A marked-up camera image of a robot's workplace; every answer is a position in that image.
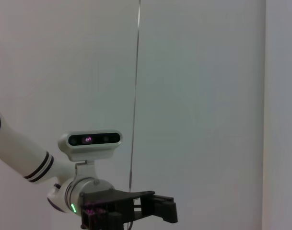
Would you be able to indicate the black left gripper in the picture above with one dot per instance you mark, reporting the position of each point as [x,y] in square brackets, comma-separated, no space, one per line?
[105,206]

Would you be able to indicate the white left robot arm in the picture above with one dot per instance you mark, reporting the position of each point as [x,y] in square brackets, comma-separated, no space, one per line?
[21,155]

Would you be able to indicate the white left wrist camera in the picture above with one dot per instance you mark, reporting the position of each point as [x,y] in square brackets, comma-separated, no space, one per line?
[88,149]

